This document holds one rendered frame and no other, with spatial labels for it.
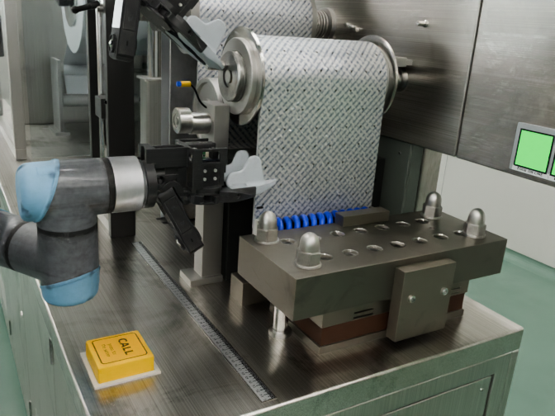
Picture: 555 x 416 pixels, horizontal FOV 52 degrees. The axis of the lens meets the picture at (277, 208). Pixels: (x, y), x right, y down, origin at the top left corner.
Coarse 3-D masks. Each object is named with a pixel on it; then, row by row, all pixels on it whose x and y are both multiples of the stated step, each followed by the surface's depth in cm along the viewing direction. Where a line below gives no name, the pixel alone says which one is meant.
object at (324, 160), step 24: (264, 120) 84; (288, 120) 86; (312, 120) 88; (336, 120) 91; (360, 120) 93; (264, 144) 85; (288, 144) 88; (312, 144) 90; (336, 144) 92; (360, 144) 95; (264, 168) 87; (288, 168) 89; (312, 168) 91; (336, 168) 94; (360, 168) 96; (264, 192) 88; (288, 192) 90; (312, 192) 93; (336, 192) 95; (360, 192) 98; (288, 216) 92
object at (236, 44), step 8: (232, 40) 86; (240, 40) 83; (224, 48) 88; (232, 48) 86; (240, 48) 84; (248, 48) 82; (248, 56) 82; (384, 56) 94; (248, 64) 82; (248, 72) 82; (256, 72) 82; (248, 80) 83; (256, 80) 82; (248, 88) 83; (248, 96) 83; (232, 104) 88; (240, 104) 85; (248, 104) 84; (232, 112) 88; (240, 112) 86
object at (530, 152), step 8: (520, 136) 82; (528, 136) 81; (536, 136) 80; (544, 136) 78; (520, 144) 82; (528, 144) 81; (536, 144) 80; (544, 144) 79; (520, 152) 82; (528, 152) 81; (536, 152) 80; (544, 152) 79; (520, 160) 82; (528, 160) 81; (536, 160) 80; (544, 160) 79; (536, 168) 80; (544, 168) 79
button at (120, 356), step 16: (112, 336) 75; (128, 336) 75; (96, 352) 71; (112, 352) 71; (128, 352) 71; (144, 352) 72; (96, 368) 69; (112, 368) 69; (128, 368) 70; (144, 368) 71
